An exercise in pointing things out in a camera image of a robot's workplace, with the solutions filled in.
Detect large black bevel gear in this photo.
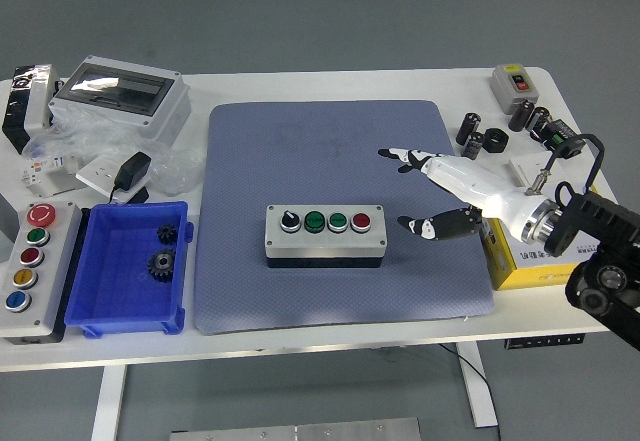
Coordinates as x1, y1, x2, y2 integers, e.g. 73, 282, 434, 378
146, 248, 177, 285

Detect white circuit breaker module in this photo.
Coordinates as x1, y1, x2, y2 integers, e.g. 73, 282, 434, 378
19, 153, 84, 198

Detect white table leg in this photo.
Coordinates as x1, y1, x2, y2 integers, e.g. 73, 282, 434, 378
455, 343, 499, 429
90, 364, 129, 441

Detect small black gear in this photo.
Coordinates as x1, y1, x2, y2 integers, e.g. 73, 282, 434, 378
155, 223, 180, 246

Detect black hex nut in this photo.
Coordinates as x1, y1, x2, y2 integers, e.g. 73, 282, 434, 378
482, 127, 511, 154

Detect clear plastic bag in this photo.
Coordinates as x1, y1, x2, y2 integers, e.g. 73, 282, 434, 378
22, 110, 206, 197

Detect black power adapter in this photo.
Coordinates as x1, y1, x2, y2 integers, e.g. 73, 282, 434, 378
110, 150, 153, 205

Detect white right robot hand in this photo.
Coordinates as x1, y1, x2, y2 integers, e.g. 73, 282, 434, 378
378, 147, 540, 242

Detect grey enclosure with clear cover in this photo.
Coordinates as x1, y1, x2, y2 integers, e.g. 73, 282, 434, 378
48, 54, 193, 148

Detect black module with green terminal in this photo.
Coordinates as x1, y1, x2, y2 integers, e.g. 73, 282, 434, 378
532, 118, 587, 161

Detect thin black cable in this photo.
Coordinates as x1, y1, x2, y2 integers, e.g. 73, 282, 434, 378
439, 343, 502, 441

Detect grey metal base plate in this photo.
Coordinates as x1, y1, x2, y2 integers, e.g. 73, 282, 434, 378
169, 416, 422, 441

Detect grey two-button switch box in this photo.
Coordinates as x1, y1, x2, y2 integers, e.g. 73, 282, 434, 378
489, 64, 541, 116

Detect grey four-button control box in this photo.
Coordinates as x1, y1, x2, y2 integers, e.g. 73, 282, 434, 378
264, 204, 389, 270

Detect grey-blue table mat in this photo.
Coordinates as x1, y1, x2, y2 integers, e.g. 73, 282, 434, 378
192, 99, 496, 336

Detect black and white wrapped device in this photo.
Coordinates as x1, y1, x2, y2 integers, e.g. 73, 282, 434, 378
1, 63, 62, 155

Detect grey five-button control box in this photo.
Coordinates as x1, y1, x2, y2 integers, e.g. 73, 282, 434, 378
0, 199, 84, 346

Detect yellow and white cardboard box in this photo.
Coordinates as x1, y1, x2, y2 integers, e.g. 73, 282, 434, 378
481, 183, 604, 291

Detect blue plastic bin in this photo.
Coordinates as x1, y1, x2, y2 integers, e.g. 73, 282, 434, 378
63, 200, 195, 338

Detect black table control panel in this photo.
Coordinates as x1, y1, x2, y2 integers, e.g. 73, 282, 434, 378
503, 333, 587, 350

